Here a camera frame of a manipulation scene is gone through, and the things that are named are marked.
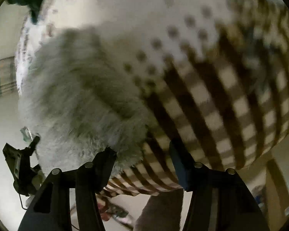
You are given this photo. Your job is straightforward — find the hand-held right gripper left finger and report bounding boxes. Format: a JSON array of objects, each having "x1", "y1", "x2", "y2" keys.
[{"x1": 18, "y1": 147, "x2": 117, "y2": 231}]

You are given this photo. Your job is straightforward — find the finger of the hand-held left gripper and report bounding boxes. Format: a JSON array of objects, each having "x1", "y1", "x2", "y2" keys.
[{"x1": 26, "y1": 135, "x2": 41, "y2": 155}]

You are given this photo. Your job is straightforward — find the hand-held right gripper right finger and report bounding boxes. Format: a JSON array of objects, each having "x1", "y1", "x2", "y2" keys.
[{"x1": 169, "y1": 141, "x2": 270, "y2": 231}]

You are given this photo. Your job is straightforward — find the grey fluffy pants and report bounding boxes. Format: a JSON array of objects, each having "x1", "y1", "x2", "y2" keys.
[{"x1": 18, "y1": 26, "x2": 158, "y2": 177}]

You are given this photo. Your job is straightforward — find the green striped curtain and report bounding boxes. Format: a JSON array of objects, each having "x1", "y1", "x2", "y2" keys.
[{"x1": 0, "y1": 57, "x2": 18, "y2": 99}]

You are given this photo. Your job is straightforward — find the bed with floral sheet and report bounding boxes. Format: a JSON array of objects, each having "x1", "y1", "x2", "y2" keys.
[{"x1": 14, "y1": 0, "x2": 289, "y2": 197}]

